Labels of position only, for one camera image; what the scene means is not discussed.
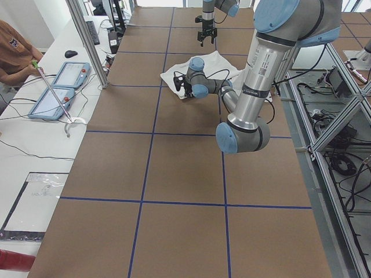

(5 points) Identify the aluminium frame post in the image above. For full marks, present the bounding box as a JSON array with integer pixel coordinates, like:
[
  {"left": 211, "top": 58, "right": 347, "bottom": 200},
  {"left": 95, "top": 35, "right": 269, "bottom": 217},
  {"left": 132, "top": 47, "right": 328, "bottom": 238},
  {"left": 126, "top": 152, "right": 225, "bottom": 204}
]
[{"left": 66, "top": 0, "right": 108, "bottom": 89}]

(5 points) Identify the clear plastic bag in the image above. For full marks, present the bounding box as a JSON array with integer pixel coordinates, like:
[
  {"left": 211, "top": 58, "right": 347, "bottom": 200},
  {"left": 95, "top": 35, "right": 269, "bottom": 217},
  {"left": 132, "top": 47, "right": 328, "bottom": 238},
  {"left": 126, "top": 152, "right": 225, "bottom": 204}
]
[{"left": 1, "top": 172, "right": 68, "bottom": 242}]

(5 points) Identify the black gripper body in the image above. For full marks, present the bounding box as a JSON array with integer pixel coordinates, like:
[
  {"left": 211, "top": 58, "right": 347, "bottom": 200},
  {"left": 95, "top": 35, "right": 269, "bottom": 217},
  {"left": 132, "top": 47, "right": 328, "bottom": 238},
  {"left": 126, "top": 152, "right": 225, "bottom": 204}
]
[
  {"left": 195, "top": 16, "right": 217, "bottom": 46},
  {"left": 173, "top": 72, "right": 194, "bottom": 98}
]

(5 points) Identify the white long-sleeve printed shirt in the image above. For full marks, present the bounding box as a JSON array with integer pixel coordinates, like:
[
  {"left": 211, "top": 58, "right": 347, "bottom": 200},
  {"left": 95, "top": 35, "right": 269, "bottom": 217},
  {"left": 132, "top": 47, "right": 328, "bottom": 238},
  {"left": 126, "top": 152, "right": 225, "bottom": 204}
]
[{"left": 160, "top": 50, "right": 242, "bottom": 95}]

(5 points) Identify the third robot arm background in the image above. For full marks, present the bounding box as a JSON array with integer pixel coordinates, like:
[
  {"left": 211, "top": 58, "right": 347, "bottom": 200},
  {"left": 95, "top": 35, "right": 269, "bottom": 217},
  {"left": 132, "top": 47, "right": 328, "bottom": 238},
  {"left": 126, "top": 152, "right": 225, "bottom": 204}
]
[{"left": 358, "top": 39, "right": 371, "bottom": 63}]

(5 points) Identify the black keyboard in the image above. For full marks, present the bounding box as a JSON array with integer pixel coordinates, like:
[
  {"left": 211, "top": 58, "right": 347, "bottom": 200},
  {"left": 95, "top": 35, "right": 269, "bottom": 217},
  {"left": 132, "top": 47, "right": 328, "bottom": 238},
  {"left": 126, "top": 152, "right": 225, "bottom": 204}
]
[{"left": 86, "top": 21, "right": 100, "bottom": 45}]

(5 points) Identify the black computer mouse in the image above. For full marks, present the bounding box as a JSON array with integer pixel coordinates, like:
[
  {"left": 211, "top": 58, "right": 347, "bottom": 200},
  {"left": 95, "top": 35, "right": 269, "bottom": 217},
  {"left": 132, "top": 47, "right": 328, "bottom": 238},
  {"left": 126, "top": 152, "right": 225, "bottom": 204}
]
[{"left": 64, "top": 50, "right": 78, "bottom": 58}]

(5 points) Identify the aluminium side frame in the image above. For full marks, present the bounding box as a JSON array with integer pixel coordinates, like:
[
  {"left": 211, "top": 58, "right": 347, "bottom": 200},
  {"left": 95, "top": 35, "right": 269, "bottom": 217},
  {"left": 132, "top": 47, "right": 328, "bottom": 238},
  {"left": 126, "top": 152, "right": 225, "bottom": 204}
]
[{"left": 280, "top": 38, "right": 370, "bottom": 277}]

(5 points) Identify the metal rod with hook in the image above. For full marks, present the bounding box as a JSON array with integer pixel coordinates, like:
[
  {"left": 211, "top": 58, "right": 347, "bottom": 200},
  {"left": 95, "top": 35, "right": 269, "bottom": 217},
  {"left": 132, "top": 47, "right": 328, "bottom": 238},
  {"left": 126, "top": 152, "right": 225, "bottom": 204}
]
[{"left": 31, "top": 60, "right": 86, "bottom": 138}]

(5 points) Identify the person in orange shirt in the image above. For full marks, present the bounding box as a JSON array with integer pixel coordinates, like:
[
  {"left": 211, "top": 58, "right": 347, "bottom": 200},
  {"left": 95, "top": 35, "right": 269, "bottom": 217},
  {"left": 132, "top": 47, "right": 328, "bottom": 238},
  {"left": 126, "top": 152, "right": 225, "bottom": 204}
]
[{"left": 1, "top": 20, "right": 43, "bottom": 87}]

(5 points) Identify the red cylinder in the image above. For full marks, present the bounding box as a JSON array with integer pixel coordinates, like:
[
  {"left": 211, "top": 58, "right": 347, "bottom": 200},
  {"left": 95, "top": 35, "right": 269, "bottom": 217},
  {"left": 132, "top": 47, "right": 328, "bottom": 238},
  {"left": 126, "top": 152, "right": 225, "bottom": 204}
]
[{"left": 1, "top": 249, "right": 36, "bottom": 272}]

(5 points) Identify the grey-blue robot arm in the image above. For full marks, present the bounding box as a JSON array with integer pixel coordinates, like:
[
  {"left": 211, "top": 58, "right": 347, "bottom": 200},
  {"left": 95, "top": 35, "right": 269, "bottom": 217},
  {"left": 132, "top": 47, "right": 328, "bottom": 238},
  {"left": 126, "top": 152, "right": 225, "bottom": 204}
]
[
  {"left": 195, "top": 0, "right": 239, "bottom": 47},
  {"left": 173, "top": 1, "right": 342, "bottom": 153}
]

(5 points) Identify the upper teach pendant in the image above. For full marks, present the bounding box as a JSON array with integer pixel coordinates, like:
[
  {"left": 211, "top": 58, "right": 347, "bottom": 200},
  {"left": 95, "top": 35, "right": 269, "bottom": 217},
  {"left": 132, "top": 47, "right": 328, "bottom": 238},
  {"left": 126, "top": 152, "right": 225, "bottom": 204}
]
[{"left": 52, "top": 61, "right": 90, "bottom": 89}]

